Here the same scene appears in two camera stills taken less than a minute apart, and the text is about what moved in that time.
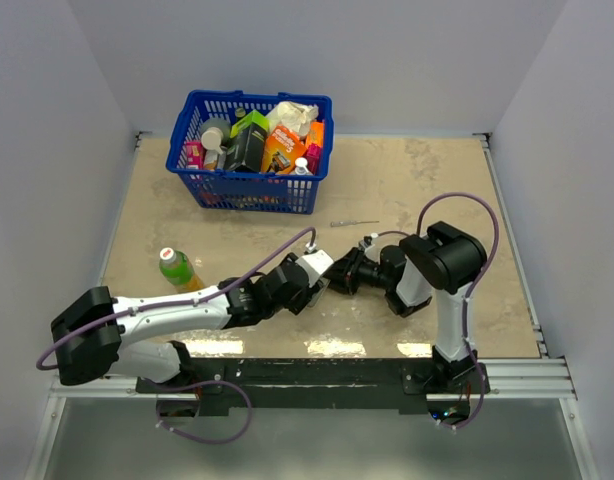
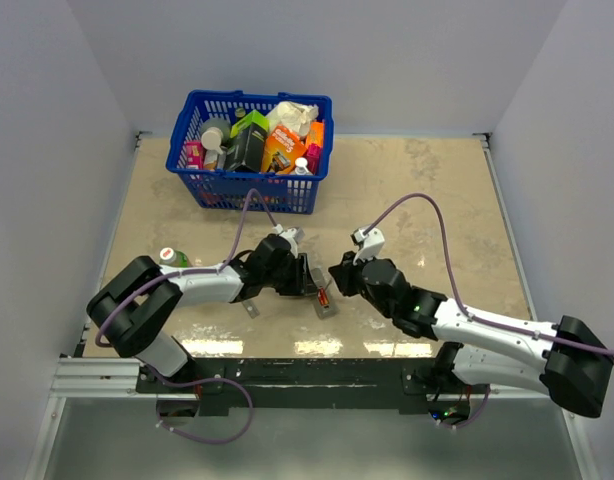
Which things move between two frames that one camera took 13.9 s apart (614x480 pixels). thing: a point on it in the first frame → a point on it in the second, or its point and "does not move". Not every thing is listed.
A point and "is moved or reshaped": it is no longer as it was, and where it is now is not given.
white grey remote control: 322,285 is moved or reshaped
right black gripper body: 350,274 does not move
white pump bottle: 215,134 does not move
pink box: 195,155 does not move
